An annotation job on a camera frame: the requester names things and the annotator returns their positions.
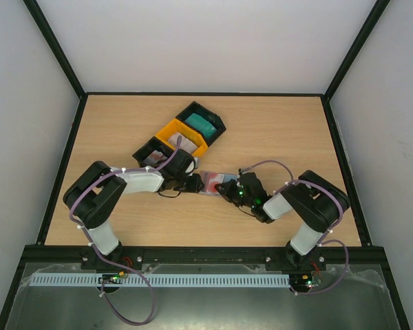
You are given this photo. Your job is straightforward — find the white pink card stack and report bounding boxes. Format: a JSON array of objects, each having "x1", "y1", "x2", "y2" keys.
[{"x1": 168, "y1": 132, "x2": 198, "y2": 154}]

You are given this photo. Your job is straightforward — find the black bin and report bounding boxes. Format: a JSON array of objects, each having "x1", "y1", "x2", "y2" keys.
[
  {"x1": 132, "y1": 137, "x2": 173, "y2": 167},
  {"x1": 176, "y1": 101, "x2": 226, "y2": 146}
]

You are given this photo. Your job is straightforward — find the yellow bin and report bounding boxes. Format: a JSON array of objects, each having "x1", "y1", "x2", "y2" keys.
[{"x1": 155, "y1": 119, "x2": 208, "y2": 157}]

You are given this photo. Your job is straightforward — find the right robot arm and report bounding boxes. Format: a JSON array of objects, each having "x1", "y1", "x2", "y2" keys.
[{"x1": 215, "y1": 170, "x2": 350, "y2": 270}]

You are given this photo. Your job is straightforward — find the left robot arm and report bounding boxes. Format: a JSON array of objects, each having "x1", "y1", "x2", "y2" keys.
[{"x1": 63, "y1": 149, "x2": 204, "y2": 256}]

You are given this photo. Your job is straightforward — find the red white card stack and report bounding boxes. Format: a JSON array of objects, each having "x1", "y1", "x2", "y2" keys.
[{"x1": 144, "y1": 150, "x2": 167, "y2": 166}]

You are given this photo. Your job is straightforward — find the teal card stack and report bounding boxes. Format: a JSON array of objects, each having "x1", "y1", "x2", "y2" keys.
[{"x1": 185, "y1": 113, "x2": 217, "y2": 139}]

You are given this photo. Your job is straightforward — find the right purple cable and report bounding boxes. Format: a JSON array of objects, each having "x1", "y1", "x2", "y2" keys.
[{"x1": 240, "y1": 159, "x2": 350, "y2": 297}]

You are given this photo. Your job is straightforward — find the purple cable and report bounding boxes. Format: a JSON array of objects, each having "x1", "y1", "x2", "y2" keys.
[
  {"x1": 70, "y1": 135, "x2": 184, "y2": 325},
  {"x1": 240, "y1": 159, "x2": 350, "y2": 297}
]

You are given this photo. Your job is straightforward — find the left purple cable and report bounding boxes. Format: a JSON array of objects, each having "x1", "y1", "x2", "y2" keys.
[{"x1": 70, "y1": 135, "x2": 184, "y2": 325}]

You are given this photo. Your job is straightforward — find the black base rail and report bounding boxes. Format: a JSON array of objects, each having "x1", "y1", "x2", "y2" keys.
[{"x1": 19, "y1": 245, "x2": 388, "y2": 272}]

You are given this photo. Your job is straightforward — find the grey slotted cable duct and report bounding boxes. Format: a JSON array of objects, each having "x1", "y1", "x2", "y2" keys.
[{"x1": 29, "y1": 273, "x2": 290, "y2": 288}]

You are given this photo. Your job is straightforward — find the black enclosure frame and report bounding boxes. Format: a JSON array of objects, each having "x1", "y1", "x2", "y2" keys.
[{"x1": 0, "y1": 0, "x2": 410, "y2": 329}]

